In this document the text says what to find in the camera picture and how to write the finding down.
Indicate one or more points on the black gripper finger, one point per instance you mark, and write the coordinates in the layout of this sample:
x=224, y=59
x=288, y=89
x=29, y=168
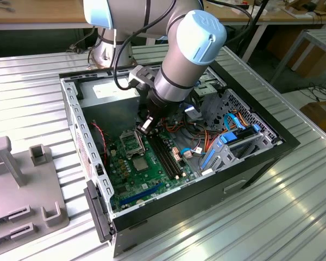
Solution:
x=145, y=130

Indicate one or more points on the CPU with silver top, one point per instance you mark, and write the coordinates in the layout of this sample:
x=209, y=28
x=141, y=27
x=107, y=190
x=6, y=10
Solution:
x=140, y=164

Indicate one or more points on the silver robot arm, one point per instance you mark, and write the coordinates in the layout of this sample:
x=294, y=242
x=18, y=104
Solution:
x=179, y=68

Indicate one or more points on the CPU socket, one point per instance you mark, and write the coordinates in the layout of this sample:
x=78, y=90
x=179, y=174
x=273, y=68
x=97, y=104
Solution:
x=137, y=155

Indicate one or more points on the black RAM slot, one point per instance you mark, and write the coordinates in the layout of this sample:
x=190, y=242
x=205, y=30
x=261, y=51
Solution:
x=162, y=157
x=169, y=157

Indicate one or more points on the grey power supply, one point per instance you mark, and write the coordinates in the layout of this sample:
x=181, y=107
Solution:
x=108, y=117

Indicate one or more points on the green motherboard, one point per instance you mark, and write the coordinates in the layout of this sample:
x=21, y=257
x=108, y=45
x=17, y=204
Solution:
x=156, y=168

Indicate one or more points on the grey metal drive cage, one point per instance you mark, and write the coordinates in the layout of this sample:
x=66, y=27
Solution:
x=209, y=89

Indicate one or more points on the blue expansion slot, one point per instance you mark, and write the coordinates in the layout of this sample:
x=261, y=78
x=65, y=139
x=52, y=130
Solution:
x=141, y=194

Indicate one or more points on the hard disk in blue carrier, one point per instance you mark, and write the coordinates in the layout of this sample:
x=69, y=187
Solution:
x=229, y=138

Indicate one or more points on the black PC case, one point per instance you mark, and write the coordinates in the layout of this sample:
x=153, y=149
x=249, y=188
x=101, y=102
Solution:
x=195, y=206

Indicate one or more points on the black plastic case latch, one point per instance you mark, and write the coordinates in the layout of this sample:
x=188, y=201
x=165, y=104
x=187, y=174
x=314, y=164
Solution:
x=97, y=212

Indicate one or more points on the grey perforated disk bay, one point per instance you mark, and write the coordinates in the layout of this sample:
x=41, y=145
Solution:
x=260, y=119

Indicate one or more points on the brown cardboard boxes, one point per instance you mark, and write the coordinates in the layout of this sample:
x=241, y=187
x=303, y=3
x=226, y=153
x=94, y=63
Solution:
x=279, y=40

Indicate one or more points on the black slanted pole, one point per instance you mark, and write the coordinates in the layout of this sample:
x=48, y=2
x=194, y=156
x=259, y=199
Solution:
x=260, y=12

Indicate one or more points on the grey parts rack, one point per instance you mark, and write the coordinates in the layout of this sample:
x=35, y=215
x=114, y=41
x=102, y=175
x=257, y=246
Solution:
x=21, y=195

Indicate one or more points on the wooden desk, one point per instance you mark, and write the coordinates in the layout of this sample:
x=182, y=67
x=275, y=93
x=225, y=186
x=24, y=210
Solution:
x=43, y=13

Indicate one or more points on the cardboard box with label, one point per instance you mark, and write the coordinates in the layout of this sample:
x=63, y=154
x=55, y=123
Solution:
x=320, y=111

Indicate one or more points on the white metal table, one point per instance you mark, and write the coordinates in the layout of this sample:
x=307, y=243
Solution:
x=323, y=38

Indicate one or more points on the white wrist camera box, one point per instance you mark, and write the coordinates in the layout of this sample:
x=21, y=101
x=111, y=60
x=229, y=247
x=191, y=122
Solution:
x=192, y=111

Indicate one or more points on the small silver wrist camera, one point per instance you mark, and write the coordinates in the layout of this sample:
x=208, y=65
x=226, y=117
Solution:
x=138, y=74

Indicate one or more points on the blue plastic rail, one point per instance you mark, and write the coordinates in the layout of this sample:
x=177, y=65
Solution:
x=207, y=158

